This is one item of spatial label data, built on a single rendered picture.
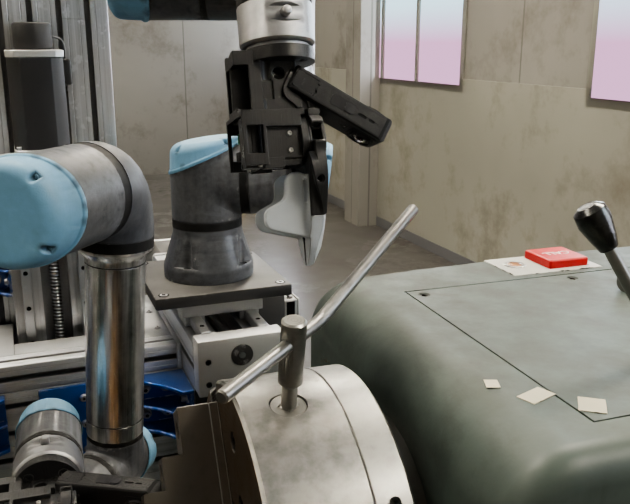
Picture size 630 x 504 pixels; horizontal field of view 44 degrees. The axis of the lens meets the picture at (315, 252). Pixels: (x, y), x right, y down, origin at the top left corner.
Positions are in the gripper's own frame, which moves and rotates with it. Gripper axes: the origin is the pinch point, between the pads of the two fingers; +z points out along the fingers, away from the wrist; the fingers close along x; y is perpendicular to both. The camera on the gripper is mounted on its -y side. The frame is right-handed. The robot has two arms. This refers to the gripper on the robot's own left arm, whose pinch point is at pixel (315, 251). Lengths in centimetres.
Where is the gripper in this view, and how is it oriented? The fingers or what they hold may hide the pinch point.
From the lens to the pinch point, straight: 77.3
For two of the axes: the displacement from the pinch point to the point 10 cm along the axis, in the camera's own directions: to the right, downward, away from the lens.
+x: 3.1, 0.0, -9.5
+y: -9.5, 0.9, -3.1
